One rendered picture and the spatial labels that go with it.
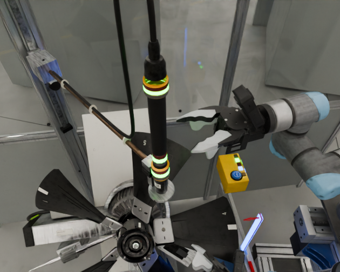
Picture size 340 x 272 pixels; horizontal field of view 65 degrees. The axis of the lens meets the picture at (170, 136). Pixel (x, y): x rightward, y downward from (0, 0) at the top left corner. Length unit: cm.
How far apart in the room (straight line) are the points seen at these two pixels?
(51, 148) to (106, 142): 65
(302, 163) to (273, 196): 184
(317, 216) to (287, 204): 118
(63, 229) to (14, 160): 83
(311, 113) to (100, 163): 78
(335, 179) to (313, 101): 18
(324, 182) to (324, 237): 67
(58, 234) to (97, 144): 36
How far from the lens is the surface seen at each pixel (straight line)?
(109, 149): 110
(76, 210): 95
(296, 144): 74
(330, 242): 141
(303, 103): 69
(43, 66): 102
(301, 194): 265
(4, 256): 252
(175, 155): 83
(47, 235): 114
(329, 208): 135
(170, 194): 71
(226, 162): 128
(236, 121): 60
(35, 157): 179
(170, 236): 96
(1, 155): 182
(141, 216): 94
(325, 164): 72
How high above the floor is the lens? 208
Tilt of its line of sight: 48 degrees down
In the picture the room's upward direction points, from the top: straight up
